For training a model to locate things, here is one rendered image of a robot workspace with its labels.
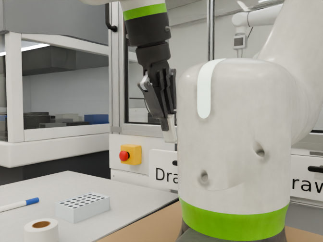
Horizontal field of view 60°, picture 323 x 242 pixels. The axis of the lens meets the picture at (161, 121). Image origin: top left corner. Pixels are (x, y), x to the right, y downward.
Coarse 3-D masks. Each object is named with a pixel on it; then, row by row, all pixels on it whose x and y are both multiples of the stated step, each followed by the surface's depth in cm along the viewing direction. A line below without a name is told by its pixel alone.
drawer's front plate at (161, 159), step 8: (152, 152) 85; (160, 152) 83; (168, 152) 82; (176, 152) 80; (152, 160) 85; (160, 160) 83; (168, 160) 82; (152, 168) 85; (160, 168) 83; (168, 168) 82; (176, 168) 80; (152, 176) 85; (160, 176) 84; (176, 176) 80; (152, 184) 85; (160, 184) 84; (168, 184) 82; (176, 184) 80
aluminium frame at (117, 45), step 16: (112, 16) 112; (112, 32) 113; (112, 48) 113; (112, 64) 114; (112, 80) 114; (112, 96) 115; (112, 112) 116; (112, 128) 115; (128, 128) 110; (144, 128) 105; (160, 128) 101; (176, 128) 97; (304, 144) 74; (320, 144) 72
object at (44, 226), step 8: (32, 224) 62; (40, 224) 63; (48, 224) 63; (56, 224) 62; (24, 232) 60; (32, 232) 58; (40, 232) 58; (48, 232) 59; (56, 232) 61; (24, 240) 60; (32, 240) 58; (40, 240) 59; (48, 240) 59; (56, 240) 61
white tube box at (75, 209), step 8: (88, 192) 85; (64, 200) 78; (72, 200) 79; (80, 200) 79; (88, 200) 80; (96, 200) 80; (104, 200) 80; (56, 208) 76; (64, 208) 74; (72, 208) 72; (80, 208) 73; (88, 208) 75; (96, 208) 77; (104, 208) 80; (56, 216) 76; (64, 216) 74; (72, 216) 72; (80, 216) 73; (88, 216) 75
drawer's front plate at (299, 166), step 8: (296, 160) 74; (304, 160) 73; (312, 160) 72; (320, 160) 71; (296, 168) 74; (304, 168) 73; (296, 176) 74; (304, 176) 73; (312, 176) 72; (320, 176) 71; (296, 184) 75; (312, 184) 72; (320, 184) 71; (296, 192) 75; (304, 192) 74; (312, 192) 72; (320, 192) 71; (320, 200) 72
